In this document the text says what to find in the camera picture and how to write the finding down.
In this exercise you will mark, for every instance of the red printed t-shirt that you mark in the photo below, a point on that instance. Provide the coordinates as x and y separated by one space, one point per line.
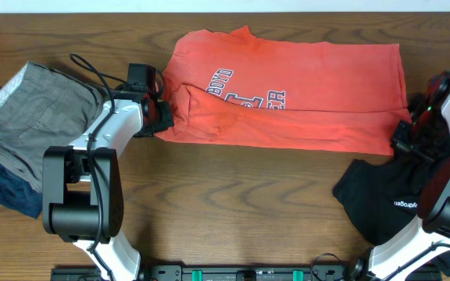
238 89

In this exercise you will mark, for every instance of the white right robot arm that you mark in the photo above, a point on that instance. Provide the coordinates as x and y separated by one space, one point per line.
428 234

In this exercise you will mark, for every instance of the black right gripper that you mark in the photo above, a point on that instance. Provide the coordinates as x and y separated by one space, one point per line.
430 154

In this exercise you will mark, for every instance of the navy blue folded garment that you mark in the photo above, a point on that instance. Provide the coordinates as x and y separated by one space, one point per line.
17 194

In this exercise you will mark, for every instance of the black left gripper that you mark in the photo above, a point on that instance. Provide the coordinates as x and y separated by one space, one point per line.
165 108

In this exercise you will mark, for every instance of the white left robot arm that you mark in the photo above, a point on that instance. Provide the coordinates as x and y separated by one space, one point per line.
82 191

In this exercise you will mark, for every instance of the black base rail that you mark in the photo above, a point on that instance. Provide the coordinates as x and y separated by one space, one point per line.
178 273

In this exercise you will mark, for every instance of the black garment with white logo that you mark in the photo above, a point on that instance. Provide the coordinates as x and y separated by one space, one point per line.
382 199

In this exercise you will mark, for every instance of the grey folded trousers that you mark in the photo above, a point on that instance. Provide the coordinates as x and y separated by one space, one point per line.
39 108

